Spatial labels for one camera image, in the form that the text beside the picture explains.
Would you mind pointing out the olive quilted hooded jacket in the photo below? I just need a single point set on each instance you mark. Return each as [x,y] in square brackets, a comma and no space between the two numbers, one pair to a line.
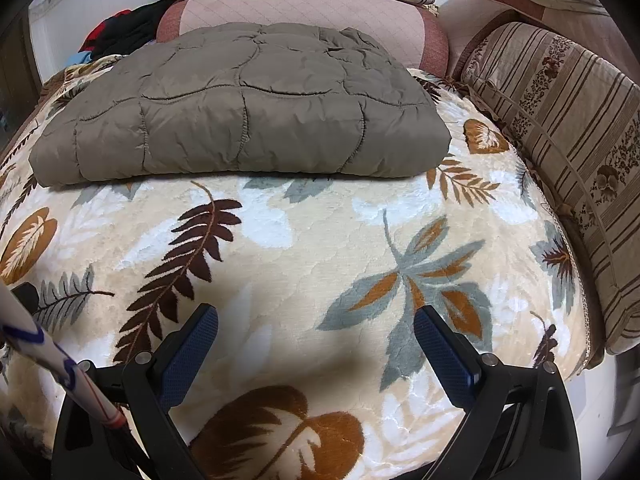
[288,98]

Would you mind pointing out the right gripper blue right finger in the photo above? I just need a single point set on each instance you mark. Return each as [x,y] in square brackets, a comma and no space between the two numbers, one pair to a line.
[476,388]

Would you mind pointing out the leaf pattern beige blanket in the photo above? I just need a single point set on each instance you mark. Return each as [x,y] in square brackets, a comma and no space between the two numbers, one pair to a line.
[315,372]

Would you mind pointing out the pile of dark clothes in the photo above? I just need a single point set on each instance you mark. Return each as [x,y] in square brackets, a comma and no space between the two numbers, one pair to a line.
[122,33]

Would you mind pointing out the striped floral side cushion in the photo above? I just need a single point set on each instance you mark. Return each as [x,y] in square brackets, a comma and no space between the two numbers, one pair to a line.
[576,117]

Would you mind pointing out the pink sofa armrest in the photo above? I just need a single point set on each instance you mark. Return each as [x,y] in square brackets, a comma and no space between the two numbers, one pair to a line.
[468,22]

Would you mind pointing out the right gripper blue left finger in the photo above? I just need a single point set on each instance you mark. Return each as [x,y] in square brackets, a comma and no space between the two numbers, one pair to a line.
[152,388]

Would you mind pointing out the pink quilted sofa cushion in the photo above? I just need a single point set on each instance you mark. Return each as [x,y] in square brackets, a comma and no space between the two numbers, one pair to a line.
[412,34]

